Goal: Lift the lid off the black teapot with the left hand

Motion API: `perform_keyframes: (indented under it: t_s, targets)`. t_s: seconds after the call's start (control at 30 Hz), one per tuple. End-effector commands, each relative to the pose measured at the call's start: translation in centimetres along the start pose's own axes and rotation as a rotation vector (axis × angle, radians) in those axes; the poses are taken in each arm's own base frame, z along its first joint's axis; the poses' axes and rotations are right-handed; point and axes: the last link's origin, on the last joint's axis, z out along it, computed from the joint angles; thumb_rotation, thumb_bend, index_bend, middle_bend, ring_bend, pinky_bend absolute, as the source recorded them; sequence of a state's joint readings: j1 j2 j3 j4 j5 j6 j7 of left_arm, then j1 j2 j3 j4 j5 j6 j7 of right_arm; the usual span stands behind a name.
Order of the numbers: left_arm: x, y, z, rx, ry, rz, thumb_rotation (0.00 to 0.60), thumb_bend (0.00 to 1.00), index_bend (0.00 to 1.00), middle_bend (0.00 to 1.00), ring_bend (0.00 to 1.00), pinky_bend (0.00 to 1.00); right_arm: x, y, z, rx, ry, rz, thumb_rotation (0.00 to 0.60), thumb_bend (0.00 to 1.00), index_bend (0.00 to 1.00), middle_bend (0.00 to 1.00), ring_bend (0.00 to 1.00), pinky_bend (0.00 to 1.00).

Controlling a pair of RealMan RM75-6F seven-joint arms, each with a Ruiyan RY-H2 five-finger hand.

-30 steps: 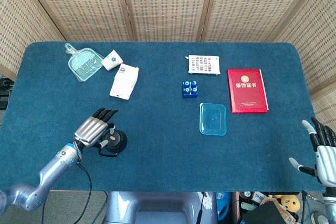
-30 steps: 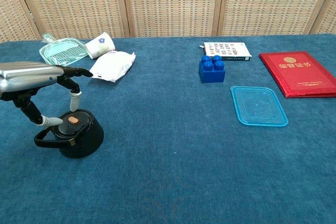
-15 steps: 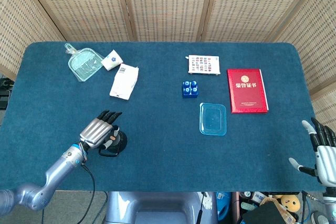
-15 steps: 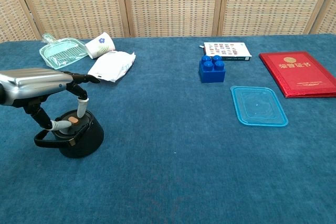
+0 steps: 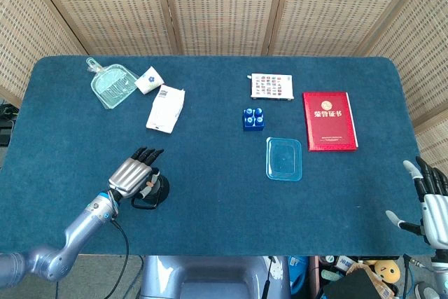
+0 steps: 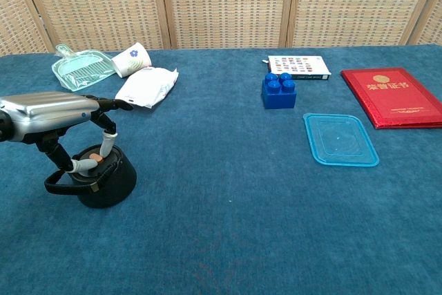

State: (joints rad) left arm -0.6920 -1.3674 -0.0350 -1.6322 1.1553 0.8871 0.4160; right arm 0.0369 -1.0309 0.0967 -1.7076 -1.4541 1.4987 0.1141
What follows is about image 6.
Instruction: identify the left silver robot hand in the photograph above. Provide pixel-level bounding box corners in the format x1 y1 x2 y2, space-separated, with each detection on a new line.
0 91 134 173

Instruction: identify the black round kettle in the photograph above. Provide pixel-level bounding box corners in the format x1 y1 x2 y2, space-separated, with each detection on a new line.
44 143 138 209

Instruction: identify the clear blue plastic container lid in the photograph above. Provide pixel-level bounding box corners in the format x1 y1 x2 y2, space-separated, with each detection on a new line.
302 112 380 167

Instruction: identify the clear green plastic dustpan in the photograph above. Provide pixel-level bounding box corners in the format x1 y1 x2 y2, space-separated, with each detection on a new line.
51 44 117 93

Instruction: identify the white paper cup blue flower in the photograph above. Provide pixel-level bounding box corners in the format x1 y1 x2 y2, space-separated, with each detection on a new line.
110 41 153 78

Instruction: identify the white plastic packet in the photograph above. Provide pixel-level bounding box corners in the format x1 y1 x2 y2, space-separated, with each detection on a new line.
114 66 180 109

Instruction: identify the blue felt table cloth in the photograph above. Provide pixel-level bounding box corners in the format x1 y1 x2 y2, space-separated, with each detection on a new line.
0 44 442 295

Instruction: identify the blue building block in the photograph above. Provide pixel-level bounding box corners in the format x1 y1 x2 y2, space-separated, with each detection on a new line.
261 73 298 111

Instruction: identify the white book with picture grid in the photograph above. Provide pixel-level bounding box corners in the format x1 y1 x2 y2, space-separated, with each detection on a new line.
267 55 332 82

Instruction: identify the red certificate folder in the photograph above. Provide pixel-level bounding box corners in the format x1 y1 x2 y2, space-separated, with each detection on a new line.
340 67 442 130

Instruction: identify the woven folding screen wooden frame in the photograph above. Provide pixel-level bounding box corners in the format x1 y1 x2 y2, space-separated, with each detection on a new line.
0 0 442 57

